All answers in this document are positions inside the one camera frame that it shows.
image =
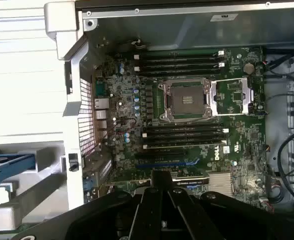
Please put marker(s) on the black expansion slot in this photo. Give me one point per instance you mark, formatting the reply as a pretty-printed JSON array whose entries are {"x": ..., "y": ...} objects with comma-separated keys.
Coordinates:
[{"x": 159, "y": 153}]

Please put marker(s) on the silver coin battery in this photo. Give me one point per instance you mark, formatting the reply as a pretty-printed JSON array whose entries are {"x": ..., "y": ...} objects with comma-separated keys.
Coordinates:
[{"x": 249, "y": 68}]

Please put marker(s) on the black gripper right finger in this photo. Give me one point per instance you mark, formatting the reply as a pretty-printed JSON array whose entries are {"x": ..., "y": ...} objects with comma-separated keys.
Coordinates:
[{"x": 184, "y": 212}]

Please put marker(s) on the grey open PC case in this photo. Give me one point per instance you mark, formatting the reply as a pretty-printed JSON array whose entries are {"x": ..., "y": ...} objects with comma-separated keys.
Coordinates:
[{"x": 161, "y": 27}]

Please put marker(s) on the black RAM slot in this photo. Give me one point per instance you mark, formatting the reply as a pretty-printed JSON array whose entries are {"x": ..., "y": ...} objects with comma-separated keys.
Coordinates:
[
  {"x": 184, "y": 138},
  {"x": 184, "y": 126},
  {"x": 176, "y": 67},
  {"x": 176, "y": 61},
  {"x": 176, "y": 55},
  {"x": 176, "y": 73},
  {"x": 184, "y": 132},
  {"x": 184, "y": 144}
]

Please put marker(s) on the black case latch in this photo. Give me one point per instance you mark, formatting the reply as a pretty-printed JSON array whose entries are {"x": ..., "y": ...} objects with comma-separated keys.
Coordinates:
[{"x": 73, "y": 161}]

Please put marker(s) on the CPU socket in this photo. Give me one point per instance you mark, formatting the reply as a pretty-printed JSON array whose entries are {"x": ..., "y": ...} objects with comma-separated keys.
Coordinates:
[{"x": 186, "y": 100}]

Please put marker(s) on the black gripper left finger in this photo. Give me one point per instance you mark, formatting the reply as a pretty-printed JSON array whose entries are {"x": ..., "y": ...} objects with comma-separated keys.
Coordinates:
[{"x": 149, "y": 212}]

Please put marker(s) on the blue expansion slot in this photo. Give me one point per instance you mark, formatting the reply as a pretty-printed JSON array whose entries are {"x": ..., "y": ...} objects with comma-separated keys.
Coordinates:
[{"x": 166, "y": 163}]

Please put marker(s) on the green motherboard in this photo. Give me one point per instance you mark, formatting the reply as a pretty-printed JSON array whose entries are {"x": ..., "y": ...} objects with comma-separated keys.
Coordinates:
[{"x": 236, "y": 140}]

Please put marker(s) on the black graphics card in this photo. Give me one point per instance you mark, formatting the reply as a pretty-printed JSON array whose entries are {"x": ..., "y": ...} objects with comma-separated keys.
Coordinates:
[{"x": 194, "y": 183}]

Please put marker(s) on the silver chipset heat sink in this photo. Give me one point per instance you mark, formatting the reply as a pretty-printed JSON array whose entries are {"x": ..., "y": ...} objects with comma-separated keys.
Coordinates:
[{"x": 220, "y": 185}]

